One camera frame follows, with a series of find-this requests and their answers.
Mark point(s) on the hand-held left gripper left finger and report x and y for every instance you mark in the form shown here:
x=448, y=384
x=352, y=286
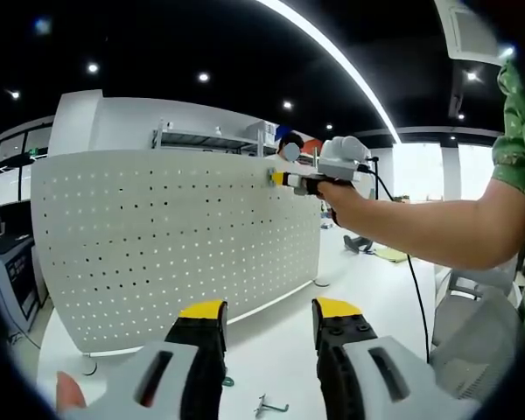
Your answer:
x=127, y=385

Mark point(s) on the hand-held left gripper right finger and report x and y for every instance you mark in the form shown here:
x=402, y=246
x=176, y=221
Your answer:
x=411, y=380

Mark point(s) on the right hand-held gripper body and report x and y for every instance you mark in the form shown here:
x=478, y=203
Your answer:
x=343, y=157

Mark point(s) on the white perforated mounting plate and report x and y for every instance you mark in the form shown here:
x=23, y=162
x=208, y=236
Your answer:
x=157, y=245

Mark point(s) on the grey metal hook assembly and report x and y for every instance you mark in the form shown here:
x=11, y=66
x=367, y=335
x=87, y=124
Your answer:
x=269, y=406

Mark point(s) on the person's right hand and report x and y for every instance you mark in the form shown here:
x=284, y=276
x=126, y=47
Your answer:
x=337, y=197

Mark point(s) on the person's left hand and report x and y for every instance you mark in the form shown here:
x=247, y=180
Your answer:
x=70, y=394

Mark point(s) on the grey mesh office chair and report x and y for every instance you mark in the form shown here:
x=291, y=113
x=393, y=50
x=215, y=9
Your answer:
x=477, y=341

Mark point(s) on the black curved object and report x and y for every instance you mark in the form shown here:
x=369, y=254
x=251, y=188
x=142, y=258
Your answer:
x=354, y=242

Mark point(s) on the long ceiling strip light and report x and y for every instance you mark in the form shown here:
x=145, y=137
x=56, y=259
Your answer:
x=345, y=65

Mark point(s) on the metal shelf rack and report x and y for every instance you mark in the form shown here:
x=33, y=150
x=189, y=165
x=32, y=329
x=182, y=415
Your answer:
x=201, y=139

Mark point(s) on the yellow paper sheet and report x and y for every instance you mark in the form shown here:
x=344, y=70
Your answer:
x=391, y=256

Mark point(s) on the group of ceiling spotlights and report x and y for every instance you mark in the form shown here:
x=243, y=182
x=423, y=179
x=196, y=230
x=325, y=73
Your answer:
x=203, y=77

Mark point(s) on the dark grey cabinet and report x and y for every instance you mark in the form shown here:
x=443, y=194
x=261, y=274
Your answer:
x=13, y=280

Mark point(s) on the person's green patterned shirt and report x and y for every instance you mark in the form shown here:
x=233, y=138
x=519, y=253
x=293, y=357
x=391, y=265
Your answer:
x=518, y=144

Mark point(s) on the ceiling air conditioner vent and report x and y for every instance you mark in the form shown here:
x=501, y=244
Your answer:
x=472, y=30

